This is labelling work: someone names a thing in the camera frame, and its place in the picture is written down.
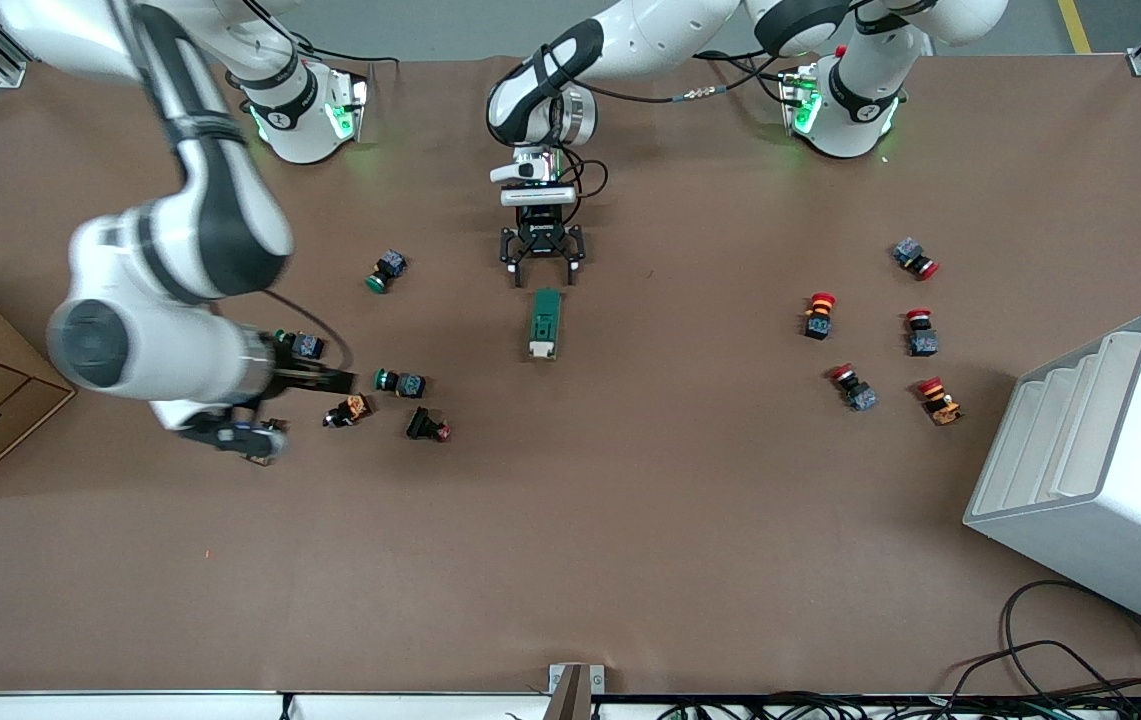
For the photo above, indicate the red mushroom button blue block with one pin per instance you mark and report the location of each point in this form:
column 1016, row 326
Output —
column 860, row 396
column 910, row 253
column 922, row 340

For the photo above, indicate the metal table edge bracket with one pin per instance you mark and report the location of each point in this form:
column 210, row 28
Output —
column 575, row 695

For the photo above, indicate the green mushroom push button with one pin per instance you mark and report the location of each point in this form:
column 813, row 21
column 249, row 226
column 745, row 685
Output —
column 308, row 346
column 388, row 270
column 410, row 385

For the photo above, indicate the white table edge rail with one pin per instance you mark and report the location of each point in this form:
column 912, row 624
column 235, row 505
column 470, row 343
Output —
column 130, row 708

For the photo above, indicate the red mushroom button yellow collar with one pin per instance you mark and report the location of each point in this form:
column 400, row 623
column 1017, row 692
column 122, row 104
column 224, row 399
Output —
column 818, row 318

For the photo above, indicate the black selector switch orange block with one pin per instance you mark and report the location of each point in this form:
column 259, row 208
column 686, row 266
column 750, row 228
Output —
column 265, row 458

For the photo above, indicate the red mushroom button orange block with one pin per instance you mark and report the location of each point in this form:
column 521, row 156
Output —
column 940, row 405

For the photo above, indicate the black red switch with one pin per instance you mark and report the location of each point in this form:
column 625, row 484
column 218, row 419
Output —
column 420, row 424

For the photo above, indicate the black knob orange block switch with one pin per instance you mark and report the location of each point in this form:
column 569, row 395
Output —
column 350, row 410

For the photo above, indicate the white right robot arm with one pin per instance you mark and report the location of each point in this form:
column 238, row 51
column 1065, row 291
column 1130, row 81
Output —
column 220, row 210

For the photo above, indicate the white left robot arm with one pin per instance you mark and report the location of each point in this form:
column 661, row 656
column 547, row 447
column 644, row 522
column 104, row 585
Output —
column 660, row 25

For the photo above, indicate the green load switch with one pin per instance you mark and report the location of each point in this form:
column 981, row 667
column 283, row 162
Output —
column 545, row 320

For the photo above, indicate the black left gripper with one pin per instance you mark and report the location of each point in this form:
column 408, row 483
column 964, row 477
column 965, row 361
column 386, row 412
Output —
column 541, row 233

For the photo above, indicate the white stepped storage bin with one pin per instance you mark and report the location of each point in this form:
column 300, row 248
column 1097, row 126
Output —
column 1130, row 520

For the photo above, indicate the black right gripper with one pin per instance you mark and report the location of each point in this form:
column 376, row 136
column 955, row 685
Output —
column 298, row 378

